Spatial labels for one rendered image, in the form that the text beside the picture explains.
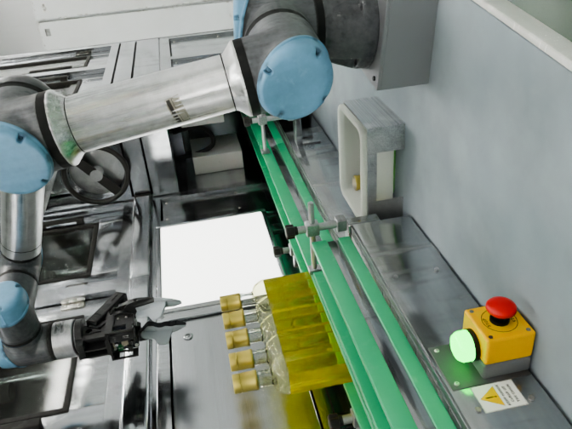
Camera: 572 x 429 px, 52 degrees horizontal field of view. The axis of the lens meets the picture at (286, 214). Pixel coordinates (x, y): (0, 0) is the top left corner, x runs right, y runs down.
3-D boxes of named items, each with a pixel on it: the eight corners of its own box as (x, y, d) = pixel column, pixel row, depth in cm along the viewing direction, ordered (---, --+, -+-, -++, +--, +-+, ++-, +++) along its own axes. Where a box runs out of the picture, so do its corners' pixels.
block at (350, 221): (375, 248, 126) (344, 254, 125) (375, 211, 121) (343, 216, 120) (380, 258, 122) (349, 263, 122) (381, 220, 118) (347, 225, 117)
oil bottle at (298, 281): (346, 283, 130) (251, 300, 127) (345, 263, 127) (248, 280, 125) (352, 299, 125) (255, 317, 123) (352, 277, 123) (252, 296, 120)
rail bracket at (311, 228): (344, 261, 125) (288, 271, 124) (342, 193, 117) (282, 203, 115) (348, 269, 123) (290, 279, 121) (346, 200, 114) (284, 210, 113)
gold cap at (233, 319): (243, 317, 121) (223, 321, 120) (242, 305, 119) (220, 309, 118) (246, 329, 118) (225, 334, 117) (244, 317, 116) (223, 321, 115)
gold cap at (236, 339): (248, 337, 116) (226, 341, 115) (246, 323, 114) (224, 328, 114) (250, 349, 113) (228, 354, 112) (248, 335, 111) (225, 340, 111)
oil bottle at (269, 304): (352, 299, 125) (255, 317, 123) (352, 277, 123) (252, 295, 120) (361, 315, 121) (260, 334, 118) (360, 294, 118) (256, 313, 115)
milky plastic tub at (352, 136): (374, 185, 140) (339, 191, 138) (374, 94, 128) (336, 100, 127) (400, 220, 125) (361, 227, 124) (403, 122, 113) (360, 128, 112)
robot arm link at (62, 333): (64, 342, 122) (54, 311, 118) (86, 338, 122) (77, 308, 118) (59, 368, 115) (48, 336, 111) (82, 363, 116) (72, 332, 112)
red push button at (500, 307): (478, 316, 81) (480, 296, 79) (505, 311, 82) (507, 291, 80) (492, 334, 78) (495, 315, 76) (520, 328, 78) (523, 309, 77)
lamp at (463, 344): (464, 345, 84) (444, 349, 83) (466, 321, 82) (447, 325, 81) (479, 367, 80) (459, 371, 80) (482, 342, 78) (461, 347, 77)
